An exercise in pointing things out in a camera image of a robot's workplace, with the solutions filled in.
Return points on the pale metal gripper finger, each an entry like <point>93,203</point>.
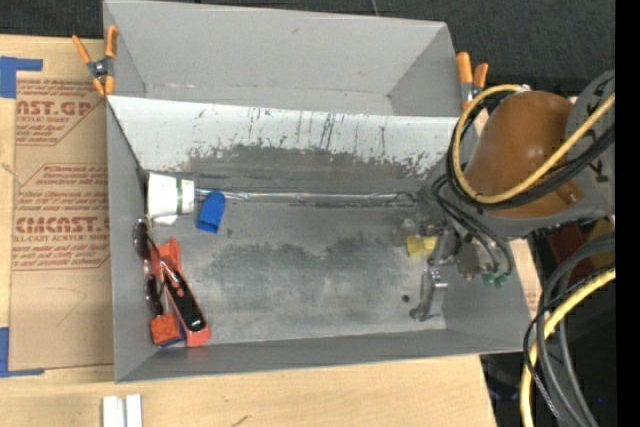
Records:
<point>429,297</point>
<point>400,236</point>

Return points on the yellow plastic piece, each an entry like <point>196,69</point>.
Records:
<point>419,246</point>

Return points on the grey metal bin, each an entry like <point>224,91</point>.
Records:
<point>310,265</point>

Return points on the blue plastic cap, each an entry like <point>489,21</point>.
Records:
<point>211,212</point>

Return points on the red and black stapler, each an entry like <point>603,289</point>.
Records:
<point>182,295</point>

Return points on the orange-red block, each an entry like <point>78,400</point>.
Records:
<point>165,329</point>

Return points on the dark sunglasses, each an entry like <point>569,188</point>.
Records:
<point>145,260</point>

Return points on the brown cardboard board, red print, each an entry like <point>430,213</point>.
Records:
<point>60,215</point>

